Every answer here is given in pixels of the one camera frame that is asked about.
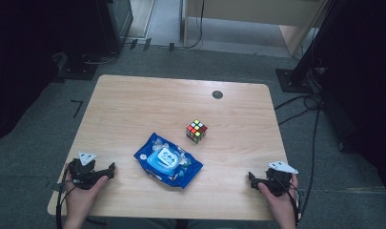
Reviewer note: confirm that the black stand base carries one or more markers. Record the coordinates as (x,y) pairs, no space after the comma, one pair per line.
(77,68)

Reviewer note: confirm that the multicoloured puzzle cube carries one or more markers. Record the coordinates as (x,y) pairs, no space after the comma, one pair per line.
(197,131)

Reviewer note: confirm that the light wooden furniture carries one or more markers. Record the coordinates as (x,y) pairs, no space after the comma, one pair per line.
(254,12)

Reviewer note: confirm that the black metal stand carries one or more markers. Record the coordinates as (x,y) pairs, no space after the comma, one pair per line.
(294,81)

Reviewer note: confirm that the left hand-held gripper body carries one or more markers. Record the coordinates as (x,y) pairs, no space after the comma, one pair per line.
(82,175)

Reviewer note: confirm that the dark curtain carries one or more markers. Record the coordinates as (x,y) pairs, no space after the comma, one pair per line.
(19,63)
(365,79)

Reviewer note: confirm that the grey tape piece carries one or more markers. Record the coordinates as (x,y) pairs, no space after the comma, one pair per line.
(54,186)

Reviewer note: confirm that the person's right hand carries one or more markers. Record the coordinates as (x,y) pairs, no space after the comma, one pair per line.
(282,206)

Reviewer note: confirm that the dark round table grommet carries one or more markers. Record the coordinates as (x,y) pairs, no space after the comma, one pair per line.
(217,94)

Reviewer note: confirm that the black cabinet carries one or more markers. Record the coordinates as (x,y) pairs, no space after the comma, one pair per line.
(114,22)

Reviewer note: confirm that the blue wet wipes packet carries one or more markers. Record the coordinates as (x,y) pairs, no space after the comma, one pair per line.
(168,160)

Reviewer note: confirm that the person's left hand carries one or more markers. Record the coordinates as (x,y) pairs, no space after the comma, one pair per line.
(81,202)

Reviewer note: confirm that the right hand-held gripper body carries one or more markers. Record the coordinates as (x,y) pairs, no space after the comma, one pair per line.
(278,183)

